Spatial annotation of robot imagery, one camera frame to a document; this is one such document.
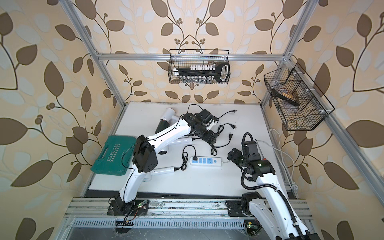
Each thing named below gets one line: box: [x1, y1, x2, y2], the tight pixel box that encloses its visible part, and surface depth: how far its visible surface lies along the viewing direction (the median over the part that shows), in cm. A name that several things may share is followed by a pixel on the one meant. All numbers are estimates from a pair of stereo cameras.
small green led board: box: [137, 199, 148, 209], surface depth 75 cm
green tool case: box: [91, 135, 137, 177], surface depth 88 cm
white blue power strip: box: [189, 156, 223, 167], surface depth 90 cm
